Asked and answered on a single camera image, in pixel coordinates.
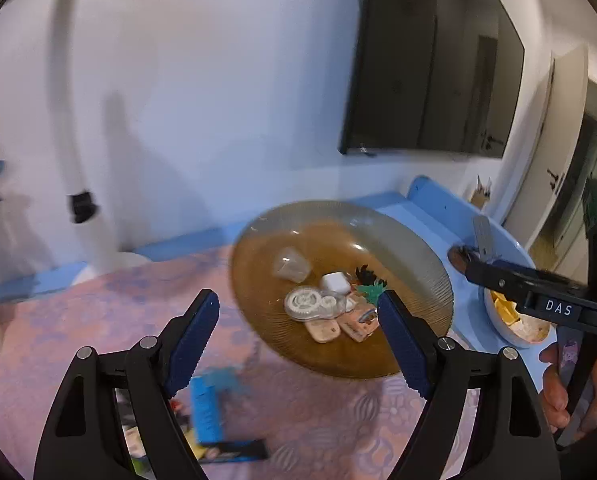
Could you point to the yellow sharpener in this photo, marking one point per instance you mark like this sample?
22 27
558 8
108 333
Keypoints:
197 449

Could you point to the pink floral table cloth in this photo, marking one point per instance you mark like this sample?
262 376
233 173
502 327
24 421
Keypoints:
315 426

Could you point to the brown round phone stand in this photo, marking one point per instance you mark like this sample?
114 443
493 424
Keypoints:
471 249

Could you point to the white earbud case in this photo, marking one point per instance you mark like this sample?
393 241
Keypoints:
336 282

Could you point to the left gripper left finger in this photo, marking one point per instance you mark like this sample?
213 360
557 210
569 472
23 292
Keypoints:
83 437

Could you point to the clear plastic cup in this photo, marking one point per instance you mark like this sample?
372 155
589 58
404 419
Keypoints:
291 265

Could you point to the black wall television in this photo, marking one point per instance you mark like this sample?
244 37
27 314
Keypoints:
433 75

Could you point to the person right hand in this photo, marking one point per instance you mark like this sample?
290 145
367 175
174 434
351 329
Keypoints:
554 397

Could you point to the white floor lamp pole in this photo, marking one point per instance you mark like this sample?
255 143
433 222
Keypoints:
100 249

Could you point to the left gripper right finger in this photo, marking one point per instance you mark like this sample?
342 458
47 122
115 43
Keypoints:
510 438

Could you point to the blue rectangular lighter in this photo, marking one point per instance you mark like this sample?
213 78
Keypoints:
206 417

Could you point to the black animal toy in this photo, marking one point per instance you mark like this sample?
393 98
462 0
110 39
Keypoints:
365 276

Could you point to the beige tag eraser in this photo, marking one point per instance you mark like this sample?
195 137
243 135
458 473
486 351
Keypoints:
323 331

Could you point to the light blue dinosaur toy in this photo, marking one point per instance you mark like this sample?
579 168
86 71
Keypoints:
226 380

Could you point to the clear correction tape dispenser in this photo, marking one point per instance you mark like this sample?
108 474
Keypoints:
306 304

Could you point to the dark blue lighter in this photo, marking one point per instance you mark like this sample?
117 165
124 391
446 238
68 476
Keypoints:
234 452

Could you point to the plate with orange slices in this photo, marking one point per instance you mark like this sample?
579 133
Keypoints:
520 330

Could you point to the pen holder with pens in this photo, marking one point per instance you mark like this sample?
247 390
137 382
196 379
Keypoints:
482 193

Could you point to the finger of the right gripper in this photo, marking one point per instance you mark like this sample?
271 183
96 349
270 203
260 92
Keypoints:
489 273

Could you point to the amber ribbed glass bowl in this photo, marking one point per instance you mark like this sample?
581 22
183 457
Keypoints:
336 236

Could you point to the pink rectangular eraser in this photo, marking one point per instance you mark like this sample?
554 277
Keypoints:
360 323

